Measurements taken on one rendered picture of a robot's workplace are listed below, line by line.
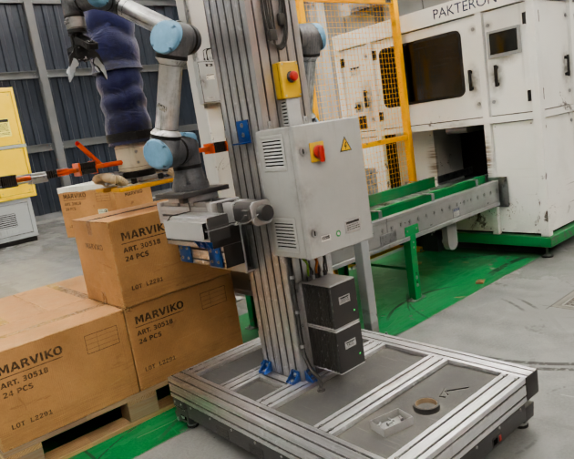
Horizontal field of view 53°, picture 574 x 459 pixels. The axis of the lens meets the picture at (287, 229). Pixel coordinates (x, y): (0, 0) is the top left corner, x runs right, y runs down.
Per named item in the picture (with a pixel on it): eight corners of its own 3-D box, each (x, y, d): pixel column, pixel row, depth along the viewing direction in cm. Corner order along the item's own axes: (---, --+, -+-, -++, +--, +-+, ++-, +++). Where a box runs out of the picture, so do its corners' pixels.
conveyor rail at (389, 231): (494, 204, 439) (492, 180, 436) (500, 204, 435) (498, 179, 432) (262, 294, 294) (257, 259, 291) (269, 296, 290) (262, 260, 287)
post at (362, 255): (372, 335, 326) (349, 160, 308) (381, 337, 321) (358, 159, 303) (363, 339, 322) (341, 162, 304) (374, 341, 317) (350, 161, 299)
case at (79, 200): (67, 238, 458) (56, 188, 451) (105, 226, 493) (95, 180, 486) (122, 234, 429) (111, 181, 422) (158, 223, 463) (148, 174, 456)
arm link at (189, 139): (207, 161, 236) (201, 128, 234) (189, 166, 224) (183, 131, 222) (182, 165, 241) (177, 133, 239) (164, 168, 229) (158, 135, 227)
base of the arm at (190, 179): (216, 185, 234) (212, 161, 232) (185, 192, 225) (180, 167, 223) (197, 186, 246) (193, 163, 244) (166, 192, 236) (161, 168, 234)
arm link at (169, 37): (188, 168, 227) (199, 24, 211) (166, 174, 213) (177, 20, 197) (162, 163, 231) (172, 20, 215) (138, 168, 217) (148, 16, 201)
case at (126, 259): (189, 265, 323) (177, 196, 316) (231, 272, 293) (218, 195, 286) (88, 298, 285) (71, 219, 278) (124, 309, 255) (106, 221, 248)
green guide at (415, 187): (425, 187, 484) (424, 176, 482) (435, 187, 476) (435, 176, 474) (283, 229, 383) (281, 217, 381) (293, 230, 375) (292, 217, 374)
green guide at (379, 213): (483, 185, 443) (481, 174, 441) (495, 185, 435) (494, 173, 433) (341, 233, 343) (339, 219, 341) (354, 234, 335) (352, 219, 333)
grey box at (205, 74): (222, 102, 421) (215, 60, 416) (226, 101, 417) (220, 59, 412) (199, 105, 409) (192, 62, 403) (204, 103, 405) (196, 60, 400)
